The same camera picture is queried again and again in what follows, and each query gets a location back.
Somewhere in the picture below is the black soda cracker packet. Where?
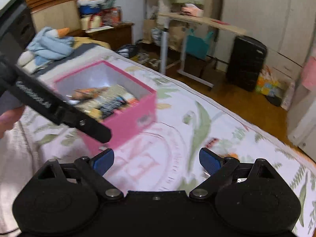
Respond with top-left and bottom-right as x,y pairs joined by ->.
79,96 -> 131,121

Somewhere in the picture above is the clear mixed nuts bag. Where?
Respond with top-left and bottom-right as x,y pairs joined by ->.
69,87 -> 109,101

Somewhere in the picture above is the person's left hand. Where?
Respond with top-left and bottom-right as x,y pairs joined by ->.
0,105 -> 25,139

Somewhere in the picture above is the goose plush in blue blanket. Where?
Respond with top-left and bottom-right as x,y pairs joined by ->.
17,27 -> 75,74

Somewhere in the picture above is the wooden padded headboard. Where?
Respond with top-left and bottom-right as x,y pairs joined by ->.
26,0 -> 84,36

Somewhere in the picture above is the floral bedspread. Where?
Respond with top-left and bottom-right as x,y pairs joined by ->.
1,47 -> 315,236

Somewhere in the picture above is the pink cardboard box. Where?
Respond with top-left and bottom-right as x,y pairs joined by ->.
53,60 -> 157,149

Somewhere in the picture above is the cream gift box red ribbon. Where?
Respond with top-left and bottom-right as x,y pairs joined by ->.
80,14 -> 102,31

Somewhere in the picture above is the blue flower basket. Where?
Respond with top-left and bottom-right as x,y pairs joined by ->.
77,0 -> 103,15

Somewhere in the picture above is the colourful gift bag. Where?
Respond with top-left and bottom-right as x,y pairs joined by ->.
255,65 -> 284,98

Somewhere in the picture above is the orange drink bottle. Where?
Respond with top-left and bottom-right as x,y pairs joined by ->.
113,7 -> 122,25

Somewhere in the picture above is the wooden nightstand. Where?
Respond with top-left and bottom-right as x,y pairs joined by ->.
86,23 -> 134,51

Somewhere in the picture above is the white printed plastic bag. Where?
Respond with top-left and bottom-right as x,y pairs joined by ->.
281,81 -> 295,111

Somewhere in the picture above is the black hard-shell suitcase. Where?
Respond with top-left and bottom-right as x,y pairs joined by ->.
226,35 -> 268,91

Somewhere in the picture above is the teal shopping bag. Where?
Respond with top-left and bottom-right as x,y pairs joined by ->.
186,28 -> 214,60

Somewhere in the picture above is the brown paper bag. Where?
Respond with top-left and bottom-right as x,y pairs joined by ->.
142,19 -> 161,44

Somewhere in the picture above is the pink hanging bag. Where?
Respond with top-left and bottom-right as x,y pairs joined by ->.
301,56 -> 316,91

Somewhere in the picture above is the red booklet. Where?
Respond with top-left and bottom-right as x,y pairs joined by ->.
211,19 -> 230,26

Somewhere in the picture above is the wooden rolling side table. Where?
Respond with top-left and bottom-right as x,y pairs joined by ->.
157,12 -> 246,88

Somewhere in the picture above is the pink tissue box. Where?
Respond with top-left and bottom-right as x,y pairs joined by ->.
181,3 -> 204,18

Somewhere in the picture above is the white wardrobe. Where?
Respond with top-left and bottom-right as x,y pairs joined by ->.
221,0 -> 315,80

